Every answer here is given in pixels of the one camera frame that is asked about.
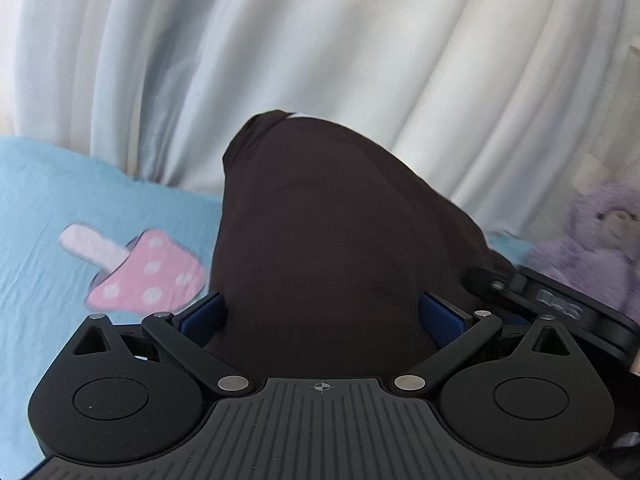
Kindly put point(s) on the blue mushroom-print bed sheet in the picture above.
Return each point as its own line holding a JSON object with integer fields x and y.
{"x": 75, "y": 200}

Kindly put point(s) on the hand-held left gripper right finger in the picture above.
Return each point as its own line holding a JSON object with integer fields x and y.
{"x": 443, "y": 319}

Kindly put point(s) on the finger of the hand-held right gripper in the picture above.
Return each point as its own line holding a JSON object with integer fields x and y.
{"x": 487, "y": 282}

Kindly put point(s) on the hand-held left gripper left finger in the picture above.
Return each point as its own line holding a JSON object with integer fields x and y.
{"x": 204, "y": 318}

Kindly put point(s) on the white curtain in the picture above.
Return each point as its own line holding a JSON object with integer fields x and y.
{"x": 325, "y": 50}

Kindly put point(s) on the purple teddy bear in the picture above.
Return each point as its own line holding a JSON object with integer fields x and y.
{"x": 595, "y": 240}

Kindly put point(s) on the dark brown garment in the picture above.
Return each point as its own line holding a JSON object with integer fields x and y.
{"x": 330, "y": 240}

